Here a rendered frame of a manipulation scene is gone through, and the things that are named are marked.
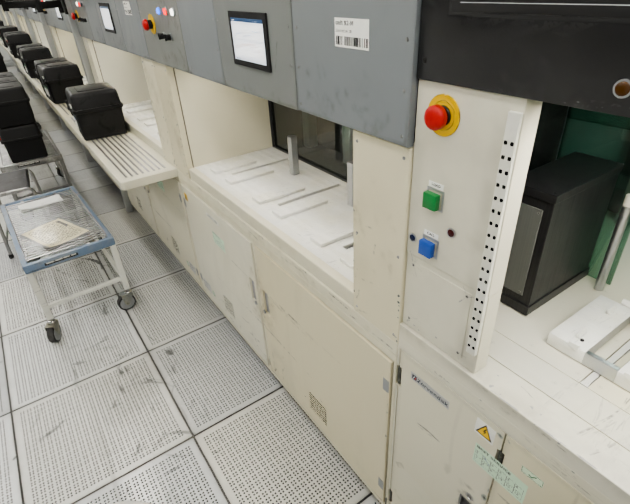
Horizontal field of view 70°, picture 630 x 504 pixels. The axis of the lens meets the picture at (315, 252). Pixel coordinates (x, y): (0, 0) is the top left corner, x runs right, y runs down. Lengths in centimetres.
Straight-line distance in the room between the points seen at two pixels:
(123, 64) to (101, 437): 237
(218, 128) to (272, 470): 142
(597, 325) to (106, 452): 175
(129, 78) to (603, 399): 321
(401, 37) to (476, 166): 24
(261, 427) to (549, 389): 126
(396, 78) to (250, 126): 140
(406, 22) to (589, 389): 74
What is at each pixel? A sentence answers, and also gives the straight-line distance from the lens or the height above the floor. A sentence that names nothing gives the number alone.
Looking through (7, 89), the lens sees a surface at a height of 97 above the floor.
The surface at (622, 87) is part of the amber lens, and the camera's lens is 63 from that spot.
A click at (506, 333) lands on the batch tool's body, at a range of 108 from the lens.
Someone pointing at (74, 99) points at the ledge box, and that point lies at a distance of 290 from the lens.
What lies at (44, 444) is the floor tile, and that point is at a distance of 224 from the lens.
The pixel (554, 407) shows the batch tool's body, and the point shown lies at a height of 87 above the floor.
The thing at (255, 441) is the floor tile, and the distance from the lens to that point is 193.
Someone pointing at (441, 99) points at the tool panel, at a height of 137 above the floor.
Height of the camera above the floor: 156
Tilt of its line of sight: 32 degrees down
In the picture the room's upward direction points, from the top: 3 degrees counter-clockwise
